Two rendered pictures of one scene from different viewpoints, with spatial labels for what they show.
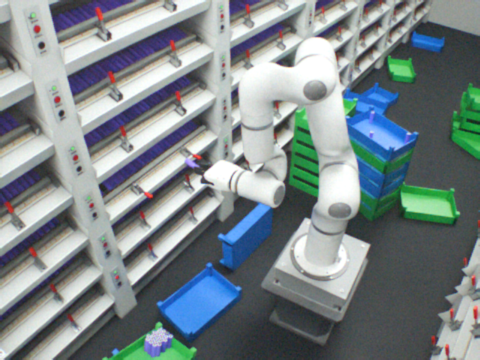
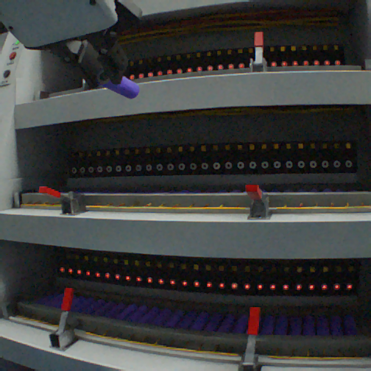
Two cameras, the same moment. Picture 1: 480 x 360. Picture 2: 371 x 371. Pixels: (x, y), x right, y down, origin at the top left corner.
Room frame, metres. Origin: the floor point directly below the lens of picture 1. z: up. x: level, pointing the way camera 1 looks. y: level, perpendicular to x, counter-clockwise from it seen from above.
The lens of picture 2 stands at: (1.11, -0.17, 0.46)
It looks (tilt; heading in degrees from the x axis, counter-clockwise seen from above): 15 degrees up; 72
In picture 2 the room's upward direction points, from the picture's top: 4 degrees clockwise
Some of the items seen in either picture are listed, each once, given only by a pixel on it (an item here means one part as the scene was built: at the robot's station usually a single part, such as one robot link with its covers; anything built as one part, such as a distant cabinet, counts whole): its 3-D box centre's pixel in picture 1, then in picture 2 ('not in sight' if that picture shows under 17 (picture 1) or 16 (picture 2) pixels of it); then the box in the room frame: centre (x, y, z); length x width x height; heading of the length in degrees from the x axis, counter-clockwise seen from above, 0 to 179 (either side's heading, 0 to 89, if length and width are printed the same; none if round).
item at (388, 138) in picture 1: (379, 131); not in sight; (1.63, -0.67, 0.44); 0.30 x 0.20 x 0.08; 35
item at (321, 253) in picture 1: (324, 238); not in sight; (0.94, -0.29, 0.48); 0.19 x 0.19 x 0.18
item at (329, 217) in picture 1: (335, 203); not in sight; (0.90, -0.29, 0.69); 0.19 x 0.12 x 0.24; 171
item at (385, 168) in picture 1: (376, 145); not in sight; (1.63, -0.67, 0.36); 0.30 x 0.20 x 0.08; 35
